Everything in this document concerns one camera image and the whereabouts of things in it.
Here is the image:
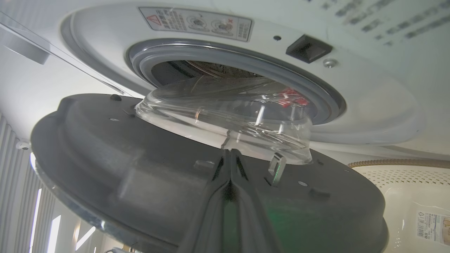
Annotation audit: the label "grey round glass washer door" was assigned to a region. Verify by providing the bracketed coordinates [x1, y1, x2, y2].
[30, 76, 389, 253]

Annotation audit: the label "red garment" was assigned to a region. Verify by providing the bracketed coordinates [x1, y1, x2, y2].
[278, 88, 309, 108]

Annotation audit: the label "grey warning sticker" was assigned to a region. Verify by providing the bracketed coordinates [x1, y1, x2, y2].
[138, 6, 253, 43]

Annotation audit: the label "white barcode basket label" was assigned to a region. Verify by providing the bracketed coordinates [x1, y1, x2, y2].
[416, 210, 450, 246]

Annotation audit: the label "white slatted window blinds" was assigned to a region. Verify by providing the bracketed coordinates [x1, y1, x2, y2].
[0, 112, 57, 253]

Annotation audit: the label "perforated steel washer drum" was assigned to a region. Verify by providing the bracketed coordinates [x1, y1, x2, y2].
[151, 60, 264, 88]

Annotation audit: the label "black door latch socket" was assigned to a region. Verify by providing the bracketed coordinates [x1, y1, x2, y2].
[285, 34, 333, 64]

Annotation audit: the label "grey rubber door gasket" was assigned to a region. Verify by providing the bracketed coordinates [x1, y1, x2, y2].
[127, 38, 347, 125]

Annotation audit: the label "metal door latch hook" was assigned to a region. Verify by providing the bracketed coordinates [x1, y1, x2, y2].
[268, 152, 287, 187]

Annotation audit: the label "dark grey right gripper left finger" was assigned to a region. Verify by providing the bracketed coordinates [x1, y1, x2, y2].
[179, 149, 231, 253]

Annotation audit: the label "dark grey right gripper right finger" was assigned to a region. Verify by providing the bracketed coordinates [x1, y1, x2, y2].
[231, 149, 282, 253]

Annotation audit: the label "cream perforated laundry basket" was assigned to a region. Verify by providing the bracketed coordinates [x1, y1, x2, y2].
[348, 158, 450, 253]

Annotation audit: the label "white front-load washing machine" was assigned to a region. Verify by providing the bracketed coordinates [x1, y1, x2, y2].
[0, 0, 450, 166]

